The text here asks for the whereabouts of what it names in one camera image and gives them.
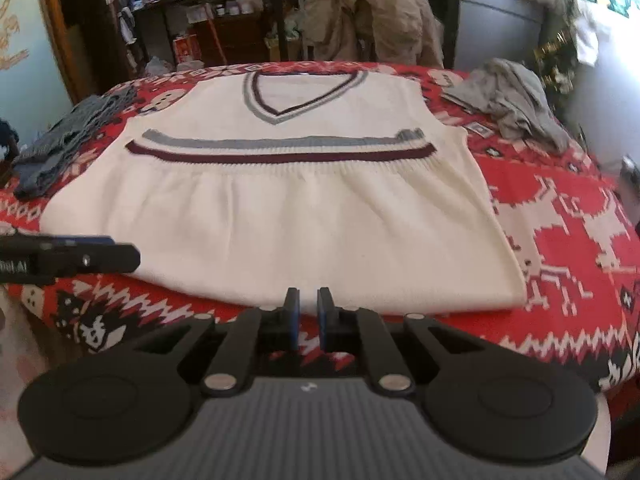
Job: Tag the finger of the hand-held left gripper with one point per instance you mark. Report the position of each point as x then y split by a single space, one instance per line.
90 260
75 241

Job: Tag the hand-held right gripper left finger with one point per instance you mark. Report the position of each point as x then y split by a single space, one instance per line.
295 330

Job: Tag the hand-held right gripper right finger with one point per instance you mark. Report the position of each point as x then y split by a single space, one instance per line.
322 330

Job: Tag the cream knit striped vest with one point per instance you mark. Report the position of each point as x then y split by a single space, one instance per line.
300 220

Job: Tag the blue jeans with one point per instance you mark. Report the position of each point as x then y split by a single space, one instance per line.
65 135

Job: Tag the navy cloth bundle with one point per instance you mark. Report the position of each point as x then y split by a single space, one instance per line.
7 137

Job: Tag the wooden door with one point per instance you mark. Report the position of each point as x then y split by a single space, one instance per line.
55 35

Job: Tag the white plastic bag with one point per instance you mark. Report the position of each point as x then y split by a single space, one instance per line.
190 66

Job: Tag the red flat box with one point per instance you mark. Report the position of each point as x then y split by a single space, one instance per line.
186 48

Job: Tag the red patterned blanket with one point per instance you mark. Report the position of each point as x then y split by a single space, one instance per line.
550 240

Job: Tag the dark wooden drawer cabinet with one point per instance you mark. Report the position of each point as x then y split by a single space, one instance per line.
235 40

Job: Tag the yellow paper bag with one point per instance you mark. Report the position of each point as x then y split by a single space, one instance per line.
274 47

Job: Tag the grey shirt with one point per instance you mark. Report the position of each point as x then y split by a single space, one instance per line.
510 95

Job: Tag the beige puffer jacket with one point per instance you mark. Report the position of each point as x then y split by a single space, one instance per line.
390 20

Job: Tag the small christmas tree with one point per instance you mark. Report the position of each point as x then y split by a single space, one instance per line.
555 65

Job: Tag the grey refrigerator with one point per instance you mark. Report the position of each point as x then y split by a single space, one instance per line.
500 10

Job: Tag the white ribbon bow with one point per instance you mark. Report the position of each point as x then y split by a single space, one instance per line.
587 35

